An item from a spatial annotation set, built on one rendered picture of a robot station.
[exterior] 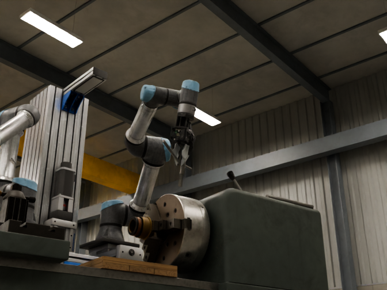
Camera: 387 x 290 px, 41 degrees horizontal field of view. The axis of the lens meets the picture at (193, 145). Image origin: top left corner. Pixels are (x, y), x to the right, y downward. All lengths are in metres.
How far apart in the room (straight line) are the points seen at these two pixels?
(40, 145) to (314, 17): 9.43
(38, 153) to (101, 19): 8.93
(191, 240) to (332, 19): 10.11
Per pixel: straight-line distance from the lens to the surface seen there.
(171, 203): 2.12
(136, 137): 2.45
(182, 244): 2.01
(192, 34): 11.88
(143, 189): 2.67
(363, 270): 12.64
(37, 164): 2.83
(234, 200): 2.12
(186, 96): 2.17
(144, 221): 2.05
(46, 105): 2.95
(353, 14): 11.85
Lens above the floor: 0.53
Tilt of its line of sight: 24 degrees up
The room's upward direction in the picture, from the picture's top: straight up
